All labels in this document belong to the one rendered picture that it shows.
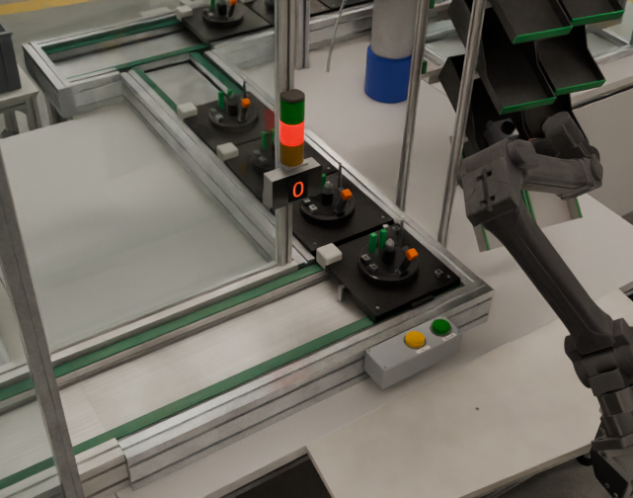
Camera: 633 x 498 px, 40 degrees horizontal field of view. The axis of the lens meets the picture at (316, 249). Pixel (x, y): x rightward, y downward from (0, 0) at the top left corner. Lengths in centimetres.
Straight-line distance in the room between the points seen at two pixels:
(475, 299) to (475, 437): 32
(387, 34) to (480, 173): 144
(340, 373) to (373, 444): 16
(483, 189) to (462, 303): 68
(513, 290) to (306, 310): 53
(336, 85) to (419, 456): 148
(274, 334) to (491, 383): 48
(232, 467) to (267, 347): 28
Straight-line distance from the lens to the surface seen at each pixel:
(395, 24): 271
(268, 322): 193
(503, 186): 129
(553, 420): 191
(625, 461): 151
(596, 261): 232
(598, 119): 320
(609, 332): 145
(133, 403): 180
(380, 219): 214
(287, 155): 178
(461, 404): 189
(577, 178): 162
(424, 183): 247
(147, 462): 170
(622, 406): 147
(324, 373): 179
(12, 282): 125
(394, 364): 180
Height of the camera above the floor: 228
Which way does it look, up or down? 40 degrees down
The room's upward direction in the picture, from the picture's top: 2 degrees clockwise
